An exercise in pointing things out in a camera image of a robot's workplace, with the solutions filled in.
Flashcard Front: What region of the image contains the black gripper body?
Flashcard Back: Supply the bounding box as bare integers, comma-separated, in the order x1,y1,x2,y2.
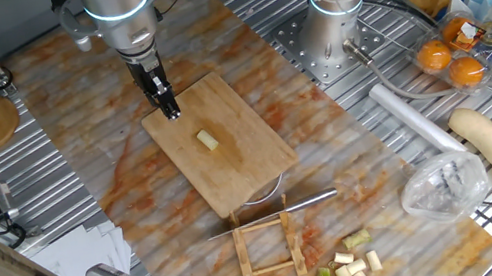
122,41,169,106

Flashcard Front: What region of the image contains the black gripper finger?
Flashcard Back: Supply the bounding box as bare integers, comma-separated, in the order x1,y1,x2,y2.
152,71,184,124
142,79,168,121

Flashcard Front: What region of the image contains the white scallion stalk piece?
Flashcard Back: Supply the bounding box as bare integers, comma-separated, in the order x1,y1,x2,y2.
195,126,222,154

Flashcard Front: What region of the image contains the steel cleaver knife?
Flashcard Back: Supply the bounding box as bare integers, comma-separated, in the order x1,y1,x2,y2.
202,186,343,242

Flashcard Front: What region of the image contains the wooden cutting board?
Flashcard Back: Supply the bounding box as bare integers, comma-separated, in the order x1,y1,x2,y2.
133,59,309,231

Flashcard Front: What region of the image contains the wooden knife rack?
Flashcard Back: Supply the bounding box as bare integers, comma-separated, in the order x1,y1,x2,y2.
225,191,310,276

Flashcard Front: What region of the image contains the orange marble pattern mat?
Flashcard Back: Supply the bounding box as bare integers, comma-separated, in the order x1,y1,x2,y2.
0,0,492,276

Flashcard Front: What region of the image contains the pale green scallion piece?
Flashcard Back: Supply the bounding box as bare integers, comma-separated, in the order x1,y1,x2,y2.
340,227,375,252

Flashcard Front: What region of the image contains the white plastic wrap roll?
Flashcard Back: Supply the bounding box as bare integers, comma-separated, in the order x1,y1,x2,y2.
367,69,470,169

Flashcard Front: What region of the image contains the orange fruit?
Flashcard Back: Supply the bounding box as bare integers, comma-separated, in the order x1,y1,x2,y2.
413,36,455,76
439,14,478,49
445,53,488,92

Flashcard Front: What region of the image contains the clear plastic bag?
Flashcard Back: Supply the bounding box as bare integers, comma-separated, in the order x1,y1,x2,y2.
393,145,492,232

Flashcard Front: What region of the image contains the clear plastic fruit container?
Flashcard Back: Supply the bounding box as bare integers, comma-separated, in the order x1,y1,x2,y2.
404,4,492,104

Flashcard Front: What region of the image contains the white daikon radish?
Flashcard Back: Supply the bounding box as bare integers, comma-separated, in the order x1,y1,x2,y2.
445,102,492,200

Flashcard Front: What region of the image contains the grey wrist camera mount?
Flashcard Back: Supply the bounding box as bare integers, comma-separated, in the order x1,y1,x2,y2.
54,0,106,57

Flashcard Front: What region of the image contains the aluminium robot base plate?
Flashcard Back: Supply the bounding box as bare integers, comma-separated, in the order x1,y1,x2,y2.
267,0,393,94

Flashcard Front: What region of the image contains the small silver camera on clamp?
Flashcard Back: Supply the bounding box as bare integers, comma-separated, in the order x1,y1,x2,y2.
0,177,24,224

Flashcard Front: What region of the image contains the grey hose with metal connector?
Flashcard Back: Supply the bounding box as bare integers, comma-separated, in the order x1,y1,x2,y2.
341,12,492,137

